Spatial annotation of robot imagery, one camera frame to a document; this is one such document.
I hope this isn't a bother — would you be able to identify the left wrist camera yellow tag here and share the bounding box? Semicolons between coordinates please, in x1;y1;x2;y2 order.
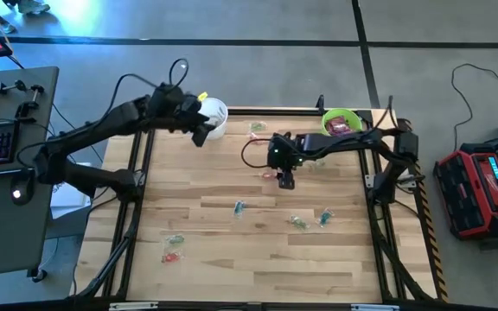
182;90;209;114

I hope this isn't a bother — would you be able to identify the white box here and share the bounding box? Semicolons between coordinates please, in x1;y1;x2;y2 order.
51;162;93;220

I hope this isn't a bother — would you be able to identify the purple Skittles candy pack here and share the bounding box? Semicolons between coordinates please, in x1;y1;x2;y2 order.
325;115;354;136

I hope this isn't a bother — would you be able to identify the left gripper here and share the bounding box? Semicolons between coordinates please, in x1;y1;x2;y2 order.
149;84;216;148

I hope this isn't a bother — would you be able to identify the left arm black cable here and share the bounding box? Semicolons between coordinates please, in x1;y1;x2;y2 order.
109;58;189;114

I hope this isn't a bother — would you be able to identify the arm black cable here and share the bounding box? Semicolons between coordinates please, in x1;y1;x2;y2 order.
109;58;189;114
239;95;397;169

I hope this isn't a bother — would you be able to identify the black computer mouse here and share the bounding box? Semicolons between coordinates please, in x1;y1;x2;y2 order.
10;174;35;206

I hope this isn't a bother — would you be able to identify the black desk caster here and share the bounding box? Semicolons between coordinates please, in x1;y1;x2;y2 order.
27;267;48;284

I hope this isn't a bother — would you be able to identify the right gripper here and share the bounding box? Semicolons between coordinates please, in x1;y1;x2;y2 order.
266;132;307;190

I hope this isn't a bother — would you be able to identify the thin black floor cable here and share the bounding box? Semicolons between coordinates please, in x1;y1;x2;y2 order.
450;63;498;140

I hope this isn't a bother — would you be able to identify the white plastic halloween bucket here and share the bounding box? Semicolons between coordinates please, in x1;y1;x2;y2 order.
196;97;229;141

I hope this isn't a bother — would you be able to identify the red black power station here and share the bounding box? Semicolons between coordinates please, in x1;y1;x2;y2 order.
432;149;498;241

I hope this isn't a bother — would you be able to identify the green plastic halloween bucket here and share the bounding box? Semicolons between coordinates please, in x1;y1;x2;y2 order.
321;107;363;137

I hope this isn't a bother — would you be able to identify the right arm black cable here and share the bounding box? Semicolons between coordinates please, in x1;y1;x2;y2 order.
239;95;397;169

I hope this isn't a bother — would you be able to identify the silver frame hinge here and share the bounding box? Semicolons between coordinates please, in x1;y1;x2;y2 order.
350;303;400;311
108;301;159;311

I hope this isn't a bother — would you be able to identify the yellow black hazard strip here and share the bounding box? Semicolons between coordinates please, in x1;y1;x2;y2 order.
398;118;450;303

